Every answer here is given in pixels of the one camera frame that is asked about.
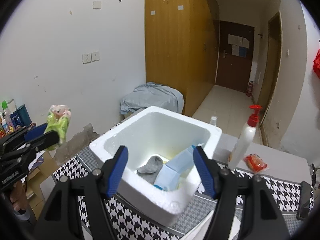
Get green plastic snack bag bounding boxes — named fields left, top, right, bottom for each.
left=44, top=105, right=71, bottom=151

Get person's left hand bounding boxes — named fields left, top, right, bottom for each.
left=10, top=180, right=29, bottom=211

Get blue box on shelf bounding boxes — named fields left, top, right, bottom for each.
left=10, top=105, right=32, bottom=129

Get green cap spray bottle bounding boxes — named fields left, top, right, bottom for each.
left=2, top=100, right=14, bottom=133

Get red snack packet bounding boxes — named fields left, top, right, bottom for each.
left=244, top=154, right=268, bottom=173

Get white red pump bottle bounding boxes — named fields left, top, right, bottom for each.
left=228, top=105, right=261, bottom=170

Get cardboard boxes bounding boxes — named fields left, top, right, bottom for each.
left=27, top=151, right=58, bottom=218

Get grey sock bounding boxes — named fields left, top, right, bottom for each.
left=137, top=156, right=163, bottom=185

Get light blue tissue pack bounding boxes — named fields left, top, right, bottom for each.
left=153, top=145, right=196, bottom=191

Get white styrofoam box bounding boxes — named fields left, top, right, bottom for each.
left=89, top=106, right=222, bottom=226

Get clear plastic bottle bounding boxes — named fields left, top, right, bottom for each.
left=210, top=116, right=217, bottom=126

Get black smartphone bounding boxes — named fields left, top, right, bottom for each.
left=297, top=181, right=311, bottom=220

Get red fire extinguisher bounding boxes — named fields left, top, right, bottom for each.
left=246, top=81, right=254, bottom=97

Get grey cloth pile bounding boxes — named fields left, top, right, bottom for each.
left=120, top=82, right=184, bottom=115

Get dark brown door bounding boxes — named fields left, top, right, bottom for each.
left=216, top=21, right=254, bottom=93

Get red hanging bag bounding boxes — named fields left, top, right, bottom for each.
left=313, top=49, right=320, bottom=79

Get wooden wardrobe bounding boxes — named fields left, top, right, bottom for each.
left=145, top=0, right=220, bottom=116

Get wall socket plate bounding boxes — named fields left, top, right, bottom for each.
left=82, top=54, right=92, bottom=64

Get wall switch plate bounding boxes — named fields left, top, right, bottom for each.
left=91, top=51, right=100, bottom=62

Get upper wall plate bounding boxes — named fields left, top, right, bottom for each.
left=93, top=1, right=102, bottom=10

